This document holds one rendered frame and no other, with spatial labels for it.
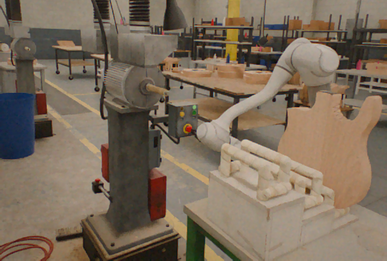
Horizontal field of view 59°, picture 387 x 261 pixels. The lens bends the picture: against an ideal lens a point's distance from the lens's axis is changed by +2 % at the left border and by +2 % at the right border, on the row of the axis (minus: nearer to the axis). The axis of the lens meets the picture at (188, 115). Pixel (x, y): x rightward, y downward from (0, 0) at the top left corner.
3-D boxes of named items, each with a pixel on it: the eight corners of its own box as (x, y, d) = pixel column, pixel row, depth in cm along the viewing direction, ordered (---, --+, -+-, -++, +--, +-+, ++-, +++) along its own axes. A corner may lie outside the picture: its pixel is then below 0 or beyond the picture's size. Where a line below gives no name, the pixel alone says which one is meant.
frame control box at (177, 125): (149, 138, 219) (149, 99, 213) (177, 133, 231) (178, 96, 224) (169, 149, 199) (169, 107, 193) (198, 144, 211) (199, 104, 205)
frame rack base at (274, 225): (205, 218, 115) (207, 171, 111) (238, 206, 123) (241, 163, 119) (264, 265, 93) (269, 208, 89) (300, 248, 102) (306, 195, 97)
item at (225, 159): (217, 174, 109) (219, 147, 107) (225, 173, 111) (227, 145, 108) (224, 178, 106) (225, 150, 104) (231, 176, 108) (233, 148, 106)
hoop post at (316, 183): (306, 202, 110) (310, 175, 108) (312, 199, 112) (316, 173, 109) (315, 206, 107) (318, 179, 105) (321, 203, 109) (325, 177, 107)
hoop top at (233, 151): (218, 152, 107) (219, 142, 106) (226, 150, 109) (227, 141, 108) (264, 175, 91) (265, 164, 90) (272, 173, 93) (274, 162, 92)
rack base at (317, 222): (237, 207, 123) (239, 184, 121) (269, 196, 132) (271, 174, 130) (300, 248, 101) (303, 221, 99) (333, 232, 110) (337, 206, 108)
